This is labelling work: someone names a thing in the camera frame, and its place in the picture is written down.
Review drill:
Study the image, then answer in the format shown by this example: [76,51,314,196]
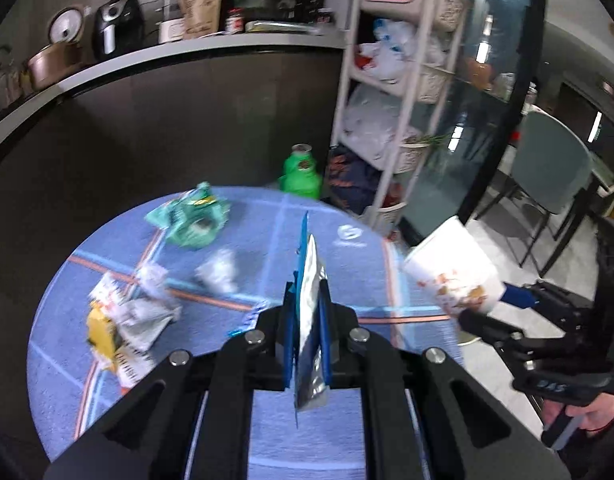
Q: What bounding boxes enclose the white paper cup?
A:
[403,216,505,317]

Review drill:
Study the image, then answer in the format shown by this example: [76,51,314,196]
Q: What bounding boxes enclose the gold rice cooker white lid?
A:
[24,5,88,92]

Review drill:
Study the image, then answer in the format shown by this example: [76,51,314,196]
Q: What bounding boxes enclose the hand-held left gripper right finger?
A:
[317,280,573,480]

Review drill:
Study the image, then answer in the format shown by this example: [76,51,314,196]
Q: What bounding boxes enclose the teal blue foil wrapper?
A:
[292,210,330,428]

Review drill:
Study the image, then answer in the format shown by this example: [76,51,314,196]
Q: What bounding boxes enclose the black air fryer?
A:
[93,0,145,61]

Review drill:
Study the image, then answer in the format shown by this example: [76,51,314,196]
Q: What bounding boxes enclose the person's right hand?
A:
[542,394,614,434]

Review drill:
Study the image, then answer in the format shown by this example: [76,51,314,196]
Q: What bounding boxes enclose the glass sliding door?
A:
[402,0,545,246]

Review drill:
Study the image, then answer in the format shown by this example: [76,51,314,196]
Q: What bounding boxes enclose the yellow white wrapper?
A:
[85,270,184,390]

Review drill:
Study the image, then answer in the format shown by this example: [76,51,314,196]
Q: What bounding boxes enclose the dark kitchen cabinet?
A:
[0,45,348,281]

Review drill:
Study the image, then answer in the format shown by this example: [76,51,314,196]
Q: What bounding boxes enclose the white orange crumpled wrapper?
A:
[137,265,170,301]

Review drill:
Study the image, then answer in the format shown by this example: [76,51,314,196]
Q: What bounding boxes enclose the grey green chair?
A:
[474,110,595,281]

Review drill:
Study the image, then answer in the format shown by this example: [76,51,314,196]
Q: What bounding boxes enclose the white blue plastic bags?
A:
[357,19,445,83]

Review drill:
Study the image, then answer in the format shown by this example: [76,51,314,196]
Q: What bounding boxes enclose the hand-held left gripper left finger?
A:
[44,280,300,480]

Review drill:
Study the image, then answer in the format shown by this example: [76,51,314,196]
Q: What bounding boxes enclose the navy bag with orange print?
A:
[324,145,388,213]

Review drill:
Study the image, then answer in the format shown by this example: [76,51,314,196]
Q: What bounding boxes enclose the white storage rack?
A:
[332,0,468,231]

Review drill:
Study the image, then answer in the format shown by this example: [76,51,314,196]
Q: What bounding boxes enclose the brown paper food bag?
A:
[177,0,224,40]

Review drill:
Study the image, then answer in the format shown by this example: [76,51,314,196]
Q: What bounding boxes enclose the flat green box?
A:
[244,20,318,36]

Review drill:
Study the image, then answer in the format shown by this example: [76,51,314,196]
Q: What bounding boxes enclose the green wrapper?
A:
[144,182,231,250]

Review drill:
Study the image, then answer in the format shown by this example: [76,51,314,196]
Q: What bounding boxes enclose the round table with blue cloth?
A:
[27,185,465,480]

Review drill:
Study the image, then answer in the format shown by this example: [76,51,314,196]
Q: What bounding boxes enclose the white plastic wrapper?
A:
[194,249,238,293]

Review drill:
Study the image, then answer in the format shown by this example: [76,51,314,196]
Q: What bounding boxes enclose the green plastic jug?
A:
[278,144,322,200]

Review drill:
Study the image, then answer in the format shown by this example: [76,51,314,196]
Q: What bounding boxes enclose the clear white plastic bags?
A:
[343,85,413,171]

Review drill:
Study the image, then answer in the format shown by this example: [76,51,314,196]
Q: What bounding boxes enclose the white stacked steamer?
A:
[157,0,185,43]

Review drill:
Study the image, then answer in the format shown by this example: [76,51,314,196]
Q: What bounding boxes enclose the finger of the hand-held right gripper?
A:
[502,282,588,323]
[457,309,538,368]

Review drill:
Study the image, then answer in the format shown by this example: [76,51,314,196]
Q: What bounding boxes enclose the steel kettle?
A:
[0,50,26,121]

